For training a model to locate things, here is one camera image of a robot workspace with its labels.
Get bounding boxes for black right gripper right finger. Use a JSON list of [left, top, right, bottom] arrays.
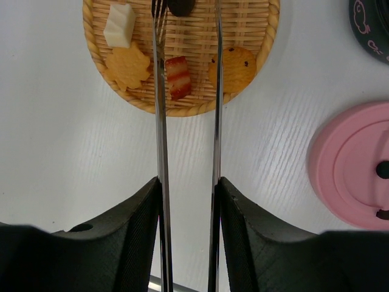
[[219, 178, 388, 291]]

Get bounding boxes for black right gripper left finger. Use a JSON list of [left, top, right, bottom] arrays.
[[1, 178, 160, 291]]

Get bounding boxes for red striped bacon piece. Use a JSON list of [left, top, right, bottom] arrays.
[[165, 56, 191, 100]]

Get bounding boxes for white cheese block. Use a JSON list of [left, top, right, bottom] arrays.
[[103, 4, 136, 48]]

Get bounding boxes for steel serving tongs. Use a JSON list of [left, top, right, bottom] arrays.
[[151, 1, 224, 291]]

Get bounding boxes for black chocolate piece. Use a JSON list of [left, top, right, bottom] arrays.
[[168, 0, 196, 17]]

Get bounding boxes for pink round lid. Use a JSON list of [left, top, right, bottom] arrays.
[[308, 101, 388, 231]]

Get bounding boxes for round chocolate chip cookie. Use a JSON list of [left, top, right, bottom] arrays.
[[222, 46, 256, 94]]

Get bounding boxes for leaf-shaped orange cookie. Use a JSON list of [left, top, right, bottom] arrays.
[[104, 41, 151, 91]]

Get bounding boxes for aluminium mounting rail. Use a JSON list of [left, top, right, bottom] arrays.
[[148, 275, 198, 292]]

